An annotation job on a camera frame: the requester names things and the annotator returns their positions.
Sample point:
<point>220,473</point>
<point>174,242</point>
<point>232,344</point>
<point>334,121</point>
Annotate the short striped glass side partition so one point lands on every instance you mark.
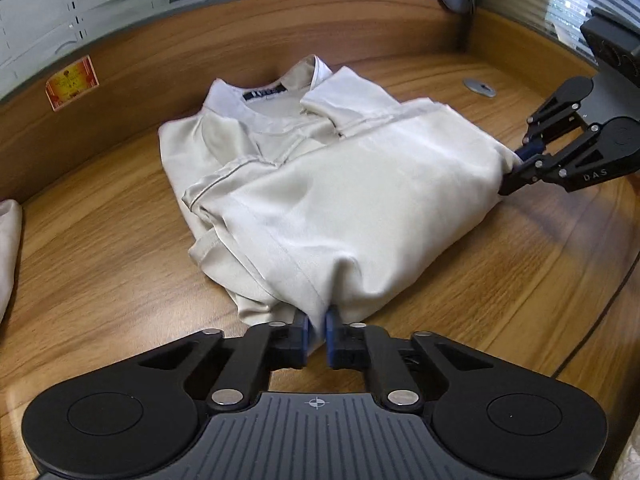
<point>525,5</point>

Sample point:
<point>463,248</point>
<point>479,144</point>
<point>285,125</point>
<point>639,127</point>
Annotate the long striped frosted glass partition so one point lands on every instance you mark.
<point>150,0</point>

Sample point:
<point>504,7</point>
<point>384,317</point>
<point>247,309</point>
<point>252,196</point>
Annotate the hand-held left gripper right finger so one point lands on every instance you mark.
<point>330,337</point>

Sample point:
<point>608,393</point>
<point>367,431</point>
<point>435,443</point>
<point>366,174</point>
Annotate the cream satin garment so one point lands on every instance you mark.
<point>9,250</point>

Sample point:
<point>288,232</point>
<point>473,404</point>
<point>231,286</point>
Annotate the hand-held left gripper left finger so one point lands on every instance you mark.
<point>301,335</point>

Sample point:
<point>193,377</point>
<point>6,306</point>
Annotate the white short-sleeved shirt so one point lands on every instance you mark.
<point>360,200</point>

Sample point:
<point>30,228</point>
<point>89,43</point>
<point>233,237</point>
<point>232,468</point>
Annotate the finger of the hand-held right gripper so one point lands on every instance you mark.
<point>540,167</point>
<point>560,100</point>

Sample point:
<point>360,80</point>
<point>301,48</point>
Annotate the yellow and red sticker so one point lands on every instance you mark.
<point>72,82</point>

